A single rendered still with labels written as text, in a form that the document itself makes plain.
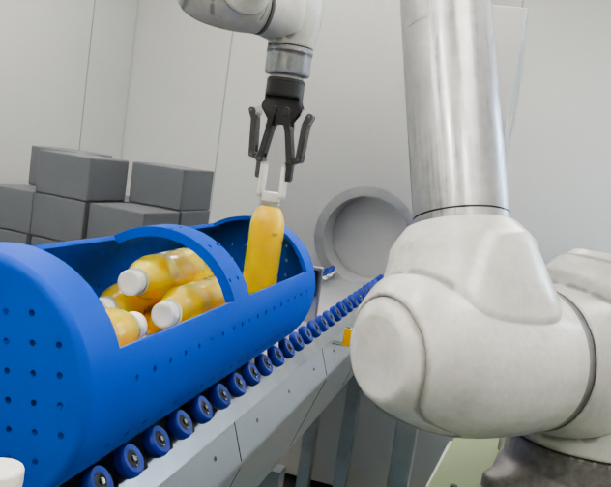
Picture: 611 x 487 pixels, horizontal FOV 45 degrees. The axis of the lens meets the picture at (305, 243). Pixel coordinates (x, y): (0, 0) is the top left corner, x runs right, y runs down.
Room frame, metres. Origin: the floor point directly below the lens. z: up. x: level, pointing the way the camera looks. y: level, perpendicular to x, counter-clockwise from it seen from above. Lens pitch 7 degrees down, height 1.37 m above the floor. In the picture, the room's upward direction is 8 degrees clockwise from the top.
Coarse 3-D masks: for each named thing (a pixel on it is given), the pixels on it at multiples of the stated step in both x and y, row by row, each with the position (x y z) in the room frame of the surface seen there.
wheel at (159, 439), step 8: (144, 432) 0.96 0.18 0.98; (152, 432) 0.95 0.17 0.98; (160, 432) 0.97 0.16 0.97; (144, 440) 0.95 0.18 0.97; (152, 440) 0.95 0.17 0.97; (160, 440) 0.96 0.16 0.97; (168, 440) 0.98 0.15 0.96; (144, 448) 0.95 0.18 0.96; (152, 448) 0.94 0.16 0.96; (160, 448) 0.95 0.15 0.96; (168, 448) 0.97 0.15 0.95; (152, 456) 0.95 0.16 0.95; (160, 456) 0.95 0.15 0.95
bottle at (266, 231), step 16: (272, 208) 1.45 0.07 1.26; (256, 224) 1.44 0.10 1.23; (272, 224) 1.44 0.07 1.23; (256, 240) 1.44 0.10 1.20; (272, 240) 1.44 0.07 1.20; (256, 256) 1.43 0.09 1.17; (272, 256) 1.44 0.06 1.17; (256, 272) 1.43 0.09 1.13; (272, 272) 1.44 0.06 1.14; (256, 288) 1.43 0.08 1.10
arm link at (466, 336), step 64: (448, 0) 0.80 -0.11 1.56; (448, 64) 0.78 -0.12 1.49; (448, 128) 0.75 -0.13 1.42; (448, 192) 0.73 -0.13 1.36; (448, 256) 0.68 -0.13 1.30; (512, 256) 0.69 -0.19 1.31; (384, 320) 0.66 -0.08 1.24; (448, 320) 0.64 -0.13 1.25; (512, 320) 0.66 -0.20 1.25; (576, 320) 0.73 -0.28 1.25; (384, 384) 0.65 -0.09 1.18; (448, 384) 0.62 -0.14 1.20; (512, 384) 0.65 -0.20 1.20; (576, 384) 0.70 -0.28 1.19
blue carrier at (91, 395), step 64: (0, 256) 0.74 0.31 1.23; (64, 256) 1.06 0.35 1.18; (128, 256) 1.28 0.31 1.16; (0, 320) 0.74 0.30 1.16; (64, 320) 0.72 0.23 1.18; (192, 320) 0.95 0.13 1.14; (256, 320) 1.19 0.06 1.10; (0, 384) 0.74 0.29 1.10; (64, 384) 0.72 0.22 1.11; (128, 384) 0.78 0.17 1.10; (192, 384) 0.98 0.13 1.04; (0, 448) 0.73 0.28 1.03; (64, 448) 0.71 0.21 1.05
